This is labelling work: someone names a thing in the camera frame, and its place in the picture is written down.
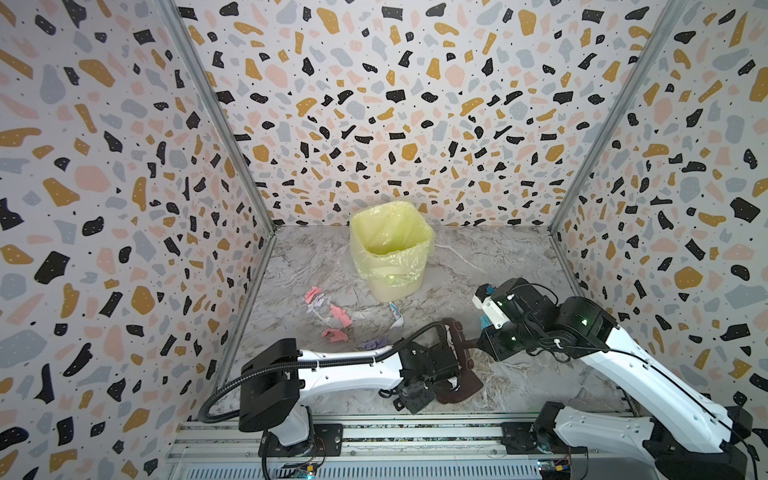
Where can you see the dark brown plastic dustpan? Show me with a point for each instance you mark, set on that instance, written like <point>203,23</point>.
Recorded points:
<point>466,383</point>

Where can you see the pink paper scrap upper left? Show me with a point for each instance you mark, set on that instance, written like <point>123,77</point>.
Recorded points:
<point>341,315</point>

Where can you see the pink paper scrap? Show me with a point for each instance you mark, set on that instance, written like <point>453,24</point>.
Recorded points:
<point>341,315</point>
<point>335,335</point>

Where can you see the cream bin with green bag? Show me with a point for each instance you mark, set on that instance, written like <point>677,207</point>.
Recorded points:
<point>390,245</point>

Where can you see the white blue paper scrap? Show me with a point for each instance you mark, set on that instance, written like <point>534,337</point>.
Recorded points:
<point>398,320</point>

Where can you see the left aluminium corner post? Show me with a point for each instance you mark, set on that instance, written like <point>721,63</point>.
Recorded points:
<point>184,44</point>

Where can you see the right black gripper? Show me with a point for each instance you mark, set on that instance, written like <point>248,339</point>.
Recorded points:
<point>491,341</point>

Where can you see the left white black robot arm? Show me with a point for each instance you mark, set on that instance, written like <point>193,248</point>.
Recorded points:
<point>410,374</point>

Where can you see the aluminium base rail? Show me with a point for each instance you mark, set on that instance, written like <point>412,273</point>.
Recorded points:
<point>360,446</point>

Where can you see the purple paper scrap centre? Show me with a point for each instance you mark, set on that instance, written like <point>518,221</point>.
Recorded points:
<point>374,344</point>

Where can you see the right aluminium corner post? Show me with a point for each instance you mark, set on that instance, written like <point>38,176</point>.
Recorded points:
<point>669,16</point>

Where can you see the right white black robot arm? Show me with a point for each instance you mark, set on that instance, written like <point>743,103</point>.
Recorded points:
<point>684,434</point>

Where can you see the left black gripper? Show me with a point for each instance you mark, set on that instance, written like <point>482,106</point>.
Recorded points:
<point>419,405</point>

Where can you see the aluminium corner post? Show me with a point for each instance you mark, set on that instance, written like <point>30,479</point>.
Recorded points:
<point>669,16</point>
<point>184,44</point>

